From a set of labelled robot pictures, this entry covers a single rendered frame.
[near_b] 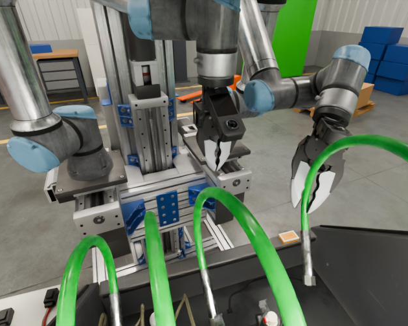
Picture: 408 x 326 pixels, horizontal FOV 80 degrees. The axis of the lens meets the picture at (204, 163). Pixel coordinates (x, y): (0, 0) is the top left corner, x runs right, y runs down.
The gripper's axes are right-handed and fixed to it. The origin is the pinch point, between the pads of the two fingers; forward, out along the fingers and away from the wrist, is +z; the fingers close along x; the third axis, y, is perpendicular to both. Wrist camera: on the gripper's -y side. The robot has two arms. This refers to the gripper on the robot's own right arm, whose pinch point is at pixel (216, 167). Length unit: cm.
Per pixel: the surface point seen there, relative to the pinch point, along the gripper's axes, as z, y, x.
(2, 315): 22, -8, 48
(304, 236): 5.7, -19.2, -11.1
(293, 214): 122, 82, -105
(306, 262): 8.3, -22.8, -9.8
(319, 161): -9.1, -16.1, -12.5
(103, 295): 26.9, -6.4, 29.9
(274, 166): 121, 155, -129
